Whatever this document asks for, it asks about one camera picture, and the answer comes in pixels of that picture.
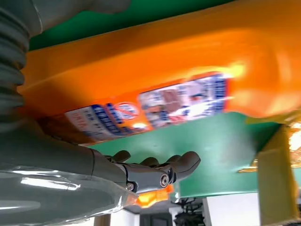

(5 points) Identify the green table mat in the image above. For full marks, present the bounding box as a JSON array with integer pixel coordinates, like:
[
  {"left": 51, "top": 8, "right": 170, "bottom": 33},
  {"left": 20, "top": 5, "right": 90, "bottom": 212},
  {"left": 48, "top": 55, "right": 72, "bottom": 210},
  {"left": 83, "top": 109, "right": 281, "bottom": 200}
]
[{"left": 29, "top": 0, "right": 283, "bottom": 199}]

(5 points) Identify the yellow glossy plastic mat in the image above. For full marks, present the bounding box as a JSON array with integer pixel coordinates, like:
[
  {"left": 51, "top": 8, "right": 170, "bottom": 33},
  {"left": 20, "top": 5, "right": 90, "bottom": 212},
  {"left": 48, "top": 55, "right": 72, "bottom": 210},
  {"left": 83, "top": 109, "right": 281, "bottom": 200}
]
[{"left": 238, "top": 117, "right": 301, "bottom": 174}]

